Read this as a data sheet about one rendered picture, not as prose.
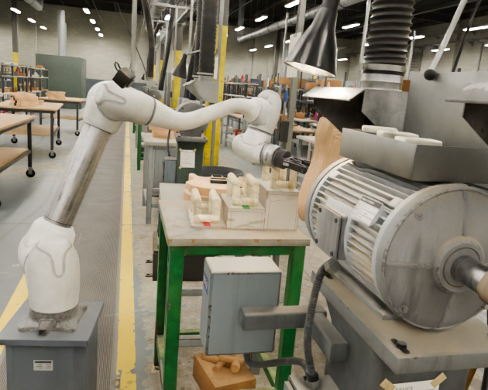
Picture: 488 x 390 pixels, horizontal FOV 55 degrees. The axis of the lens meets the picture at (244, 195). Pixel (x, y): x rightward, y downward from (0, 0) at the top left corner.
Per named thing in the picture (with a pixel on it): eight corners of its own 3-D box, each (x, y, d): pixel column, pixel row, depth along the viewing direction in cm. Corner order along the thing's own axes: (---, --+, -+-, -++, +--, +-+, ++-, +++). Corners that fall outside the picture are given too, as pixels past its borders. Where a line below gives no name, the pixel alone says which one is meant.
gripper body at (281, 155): (281, 165, 189) (301, 172, 184) (270, 167, 182) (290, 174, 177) (285, 148, 187) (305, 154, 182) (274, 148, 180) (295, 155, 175)
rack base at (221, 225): (227, 229, 196) (227, 226, 196) (190, 227, 193) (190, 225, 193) (218, 211, 223) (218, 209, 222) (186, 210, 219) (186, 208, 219)
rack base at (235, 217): (264, 230, 199) (266, 209, 197) (226, 229, 196) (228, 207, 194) (251, 213, 226) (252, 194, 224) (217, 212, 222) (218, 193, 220)
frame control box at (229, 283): (316, 414, 97) (331, 299, 91) (214, 424, 92) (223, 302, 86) (280, 350, 120) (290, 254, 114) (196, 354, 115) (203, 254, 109)
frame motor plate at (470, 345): (522, 365, 79) (527, 345, 78) (394, 375, 73) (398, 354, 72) (403, 279, 113) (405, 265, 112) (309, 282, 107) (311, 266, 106)
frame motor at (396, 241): (510, 337, 82) (543, 193, 76) (371, 345, 75) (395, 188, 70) (388, 254, 120) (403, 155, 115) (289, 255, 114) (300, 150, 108)
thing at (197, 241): (291, 401, 208) (311, 239, 192) (159, 413, 194) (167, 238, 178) (256, 331, 267) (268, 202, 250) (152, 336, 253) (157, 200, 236)
